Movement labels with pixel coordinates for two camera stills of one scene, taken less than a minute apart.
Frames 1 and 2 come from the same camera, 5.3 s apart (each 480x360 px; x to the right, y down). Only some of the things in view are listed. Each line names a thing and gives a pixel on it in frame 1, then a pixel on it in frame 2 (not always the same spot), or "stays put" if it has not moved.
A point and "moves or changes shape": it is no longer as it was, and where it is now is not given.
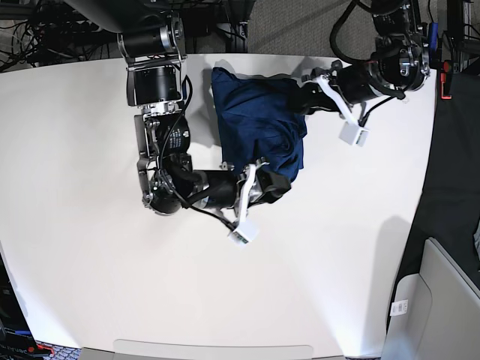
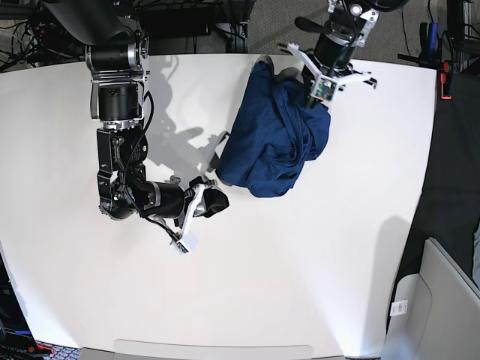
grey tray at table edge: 151,349 stays put
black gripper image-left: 221,187 → 173,199
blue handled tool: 433,37 stays put
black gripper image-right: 355,80 → 333,53
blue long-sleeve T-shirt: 258,122 moves or changes shape
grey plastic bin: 433,314 stays put
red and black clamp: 446,79 stays put
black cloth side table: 449,210 stays put
